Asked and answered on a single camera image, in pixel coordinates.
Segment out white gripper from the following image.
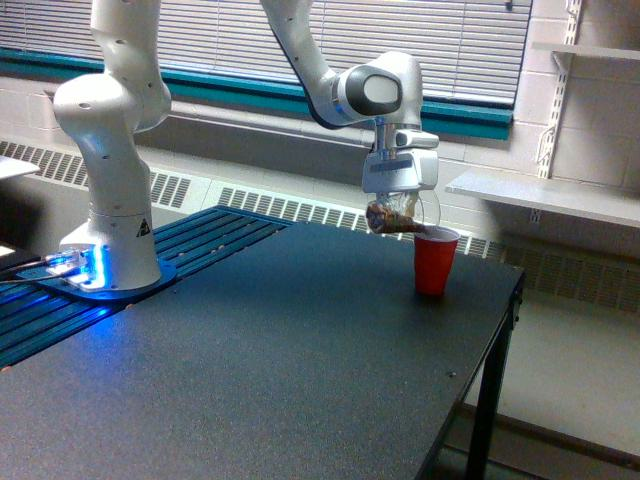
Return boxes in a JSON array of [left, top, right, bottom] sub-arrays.
[[362, 124, 439, 193]]

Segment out clear plastic cup with contents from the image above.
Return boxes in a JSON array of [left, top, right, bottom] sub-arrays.
[[365, 190, 441, 234]]

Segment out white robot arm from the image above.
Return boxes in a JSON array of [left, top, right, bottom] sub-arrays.
[[50, 1, 439, 293]]

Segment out teal window sill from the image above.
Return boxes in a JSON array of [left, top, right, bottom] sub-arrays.
[[1, 48, 513, 140]]

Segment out red plastic cup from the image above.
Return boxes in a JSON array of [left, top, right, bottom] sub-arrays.
[[414, 226, 460, 296]]

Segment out white window blinds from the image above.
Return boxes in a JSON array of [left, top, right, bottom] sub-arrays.
[[1, 1, 532, 105]]

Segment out black table leg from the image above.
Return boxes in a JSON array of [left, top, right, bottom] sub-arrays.
[[465, 279, 524, 479]]

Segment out baseboard radiator grille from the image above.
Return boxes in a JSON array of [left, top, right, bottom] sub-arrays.
[[1, 140, 639, 314]]

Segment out white tabletop at left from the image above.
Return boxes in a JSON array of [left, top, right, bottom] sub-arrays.
[[0, 156, 40, 180]]

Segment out blue slotted mounting rails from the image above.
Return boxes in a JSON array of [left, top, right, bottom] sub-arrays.
[[1, 207, 292, 368]]

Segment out upper white wall shelf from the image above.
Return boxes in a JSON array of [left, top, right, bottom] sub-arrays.
[[531, 42, 640, 61]]

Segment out white wall shelf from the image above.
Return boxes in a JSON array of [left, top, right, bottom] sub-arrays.
[[531, 42, 640, 61], [446, 170, 639, 228]]

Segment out lower white wall shelf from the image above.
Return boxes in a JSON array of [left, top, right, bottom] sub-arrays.
[[446, 170, 639, 228]]

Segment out white shelf bracket rail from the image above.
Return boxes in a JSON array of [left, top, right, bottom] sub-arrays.
[[533, 0, 583, 179]]

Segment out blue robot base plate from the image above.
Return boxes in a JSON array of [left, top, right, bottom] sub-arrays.
[[35, 260, 177, 304]]

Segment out black cables at base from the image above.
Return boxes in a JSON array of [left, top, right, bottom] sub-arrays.
[[0, 254, 81, 287]]

